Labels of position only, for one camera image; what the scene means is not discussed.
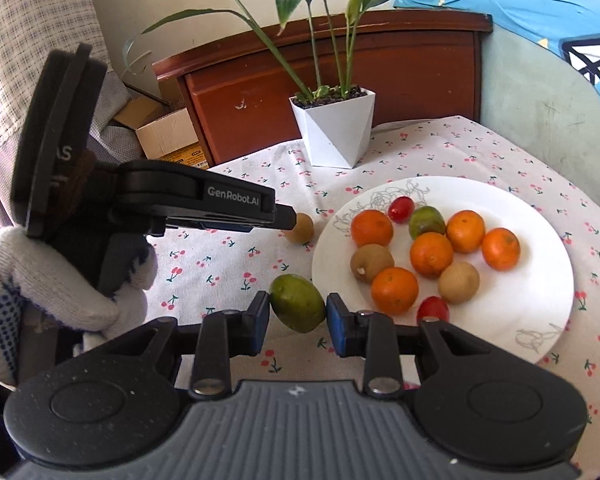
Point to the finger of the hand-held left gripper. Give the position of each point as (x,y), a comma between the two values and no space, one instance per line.
(230,195)

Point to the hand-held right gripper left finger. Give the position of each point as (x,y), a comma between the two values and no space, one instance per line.
(260,321)

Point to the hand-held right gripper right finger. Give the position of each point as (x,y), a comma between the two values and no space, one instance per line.
(336,325)

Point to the green citrus fruit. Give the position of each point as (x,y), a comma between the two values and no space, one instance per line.
(426,221)
(298,302)

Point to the orange tangerine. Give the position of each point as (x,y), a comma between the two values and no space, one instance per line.
(394,290)
(465,230)
(372,227)
(431,254)
(500,248)

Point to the brown kiwi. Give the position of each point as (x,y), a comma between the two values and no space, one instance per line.
(371,262)
(458,281)
(302,228)

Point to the red cherry tomato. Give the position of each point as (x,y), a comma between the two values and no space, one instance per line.
(401,208)
(432,310)

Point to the white dinner plate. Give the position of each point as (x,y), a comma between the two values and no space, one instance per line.
(530,290)

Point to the person's left hand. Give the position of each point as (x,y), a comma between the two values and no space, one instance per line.
(40,280)

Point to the cherry print tablecloth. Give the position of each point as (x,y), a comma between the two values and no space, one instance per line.
(280,170)

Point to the lilac striped cloth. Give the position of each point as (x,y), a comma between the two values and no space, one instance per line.
(115,132)

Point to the flat cardboard box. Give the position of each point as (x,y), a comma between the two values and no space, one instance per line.
(140,110)

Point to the open cardboard box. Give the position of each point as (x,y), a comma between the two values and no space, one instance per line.
(165,132)

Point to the beige checkered cloth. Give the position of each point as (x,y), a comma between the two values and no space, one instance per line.
(20,10)

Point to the potted plant in white pot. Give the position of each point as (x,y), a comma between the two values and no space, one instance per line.
(335,130)

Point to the dark wooden cabinet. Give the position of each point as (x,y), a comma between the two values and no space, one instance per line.
(420,75)

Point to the pale green cushion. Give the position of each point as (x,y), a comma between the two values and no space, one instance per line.
(530,110)

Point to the blue printed pillow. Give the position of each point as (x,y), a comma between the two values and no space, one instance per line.
(530,15)

